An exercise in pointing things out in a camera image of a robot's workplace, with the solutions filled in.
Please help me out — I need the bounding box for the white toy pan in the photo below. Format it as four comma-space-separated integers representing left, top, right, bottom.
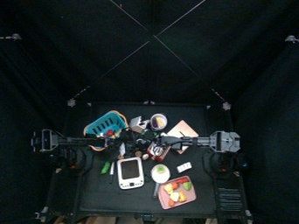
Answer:
149, 164, 172, 200

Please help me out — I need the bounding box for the red and white toy box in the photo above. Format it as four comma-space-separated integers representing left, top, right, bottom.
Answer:
145, 143, 172, 163

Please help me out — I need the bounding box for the white toy knife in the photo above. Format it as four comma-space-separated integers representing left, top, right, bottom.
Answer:
116, 142, 126, 160

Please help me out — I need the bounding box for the white toy toaster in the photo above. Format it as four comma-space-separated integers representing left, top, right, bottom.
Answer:
129, 115, 152, 134

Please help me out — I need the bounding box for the white bowl with purple inside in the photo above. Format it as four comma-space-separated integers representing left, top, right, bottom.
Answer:
149, 113, 168, 131

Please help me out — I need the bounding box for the teal basket with orange rim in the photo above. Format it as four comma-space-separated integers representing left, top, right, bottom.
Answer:
82, 109, 129, 151

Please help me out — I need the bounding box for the white toy kitchen scale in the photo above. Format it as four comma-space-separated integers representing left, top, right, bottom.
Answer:
116, 156, 145, 191

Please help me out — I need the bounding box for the small white ridged block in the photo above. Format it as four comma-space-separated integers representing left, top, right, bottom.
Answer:
176, 161, 192, 174

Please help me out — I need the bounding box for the red toy food stick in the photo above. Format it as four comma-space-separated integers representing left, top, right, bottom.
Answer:
170, 178, 191, 187

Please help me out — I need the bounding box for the pink tray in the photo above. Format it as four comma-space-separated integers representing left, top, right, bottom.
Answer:
157, 175, 197, 211

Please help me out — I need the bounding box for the toy knife with dark handle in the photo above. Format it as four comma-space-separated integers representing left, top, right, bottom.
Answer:
106, 161, 117, 185

